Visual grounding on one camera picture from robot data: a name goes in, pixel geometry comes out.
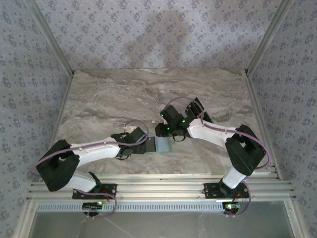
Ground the grey slotted cable duct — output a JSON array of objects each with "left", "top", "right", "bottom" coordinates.
[{"left": 36, "top": 201, "right": 226, "bottom": 213}]

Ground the aluminium frame post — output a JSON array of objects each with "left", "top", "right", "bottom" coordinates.
[
  {"left": 24, "top": 0, "right": 76, "bottom": 76},
  {"left": 244, "top": 0, "right": 297, "bottom": 76}
]

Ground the aluminium table side rail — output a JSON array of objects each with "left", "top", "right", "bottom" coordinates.
[
  {"left": 37, "top": 73, "right": 75, "bottom": 183},
  {"left": 244, "top": 70, "right": 284, "bottom": 181}
]

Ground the aluminium lower frame bar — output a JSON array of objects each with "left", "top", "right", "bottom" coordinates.
[
  {"left": 284, "top": 199, "right": 307, "bottom": 238},
  {"left": 13, "top": 199, "right": 38, "bottom": 238}
]

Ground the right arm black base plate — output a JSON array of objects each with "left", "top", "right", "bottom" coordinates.
[{"left": 203, "top": 182, "right": 249, "bottom": 199}]

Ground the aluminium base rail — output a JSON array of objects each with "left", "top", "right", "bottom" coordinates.
[{"left": 26, "top": 173, "right": 297, "bottom": 202}]

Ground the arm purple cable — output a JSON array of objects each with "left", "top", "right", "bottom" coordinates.
[
  {"left": 29, "top": 119, "right": 150, "bottom": 220},
  {"left": 163, "top": 96, "right": 271, "bottom": 218}
]

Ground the green card holder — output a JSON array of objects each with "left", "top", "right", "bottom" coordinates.
[{"left": 145, "top": 137, "right": 171, "bottom": 155}]

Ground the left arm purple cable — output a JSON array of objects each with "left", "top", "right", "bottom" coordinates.
[{"left": 29, "top": 119, "right": 150, "bottom": 220}]

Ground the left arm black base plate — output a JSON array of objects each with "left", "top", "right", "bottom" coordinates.
[{"left": 72, "top": 183, "right": 117, "bottom": 200}]

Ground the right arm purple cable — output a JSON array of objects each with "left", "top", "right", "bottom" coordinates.
[{"left": 163, "top": 96, "right": 271, "bottom": 218}]

